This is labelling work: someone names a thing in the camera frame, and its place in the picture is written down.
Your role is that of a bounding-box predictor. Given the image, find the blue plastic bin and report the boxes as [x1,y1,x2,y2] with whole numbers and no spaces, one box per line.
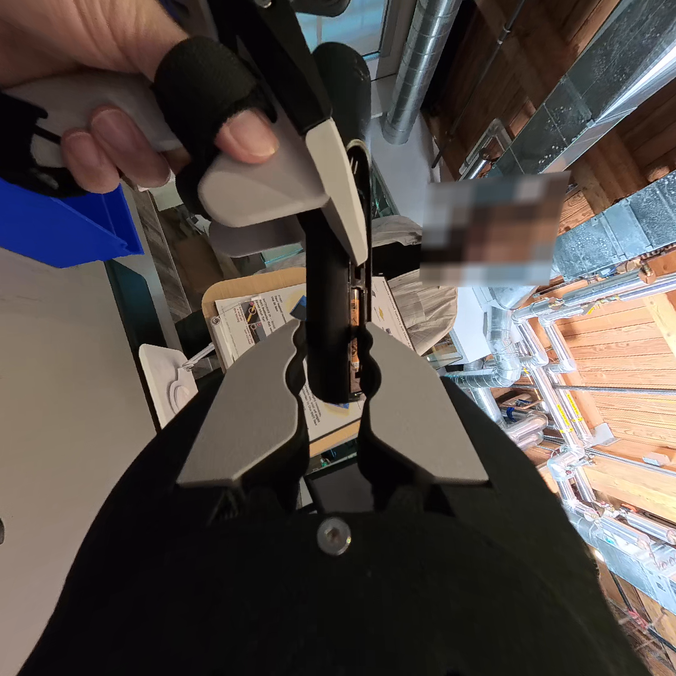
[0,175,144,269]

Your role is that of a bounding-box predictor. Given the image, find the person's left hand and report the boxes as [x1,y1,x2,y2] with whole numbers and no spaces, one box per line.
[0,0,281,196]

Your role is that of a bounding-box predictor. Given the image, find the instruction sheet on stand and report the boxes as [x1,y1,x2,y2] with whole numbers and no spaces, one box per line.
[201,267,418,457]

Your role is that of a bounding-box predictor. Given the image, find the black remote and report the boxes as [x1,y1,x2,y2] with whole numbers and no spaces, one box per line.
[301,43,377,407]

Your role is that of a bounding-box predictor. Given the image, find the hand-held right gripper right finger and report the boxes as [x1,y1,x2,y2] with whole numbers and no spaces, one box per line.
[357,323,490,495]

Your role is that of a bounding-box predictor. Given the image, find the white stand base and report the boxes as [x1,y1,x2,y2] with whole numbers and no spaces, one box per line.
[138,344,204,430]

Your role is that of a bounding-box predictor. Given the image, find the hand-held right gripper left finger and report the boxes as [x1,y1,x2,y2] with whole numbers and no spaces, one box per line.
[177,320,310,495]

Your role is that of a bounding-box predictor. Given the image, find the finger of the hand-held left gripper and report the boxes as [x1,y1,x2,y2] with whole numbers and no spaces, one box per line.
[208,215,309,259]
[307,117,370,267]

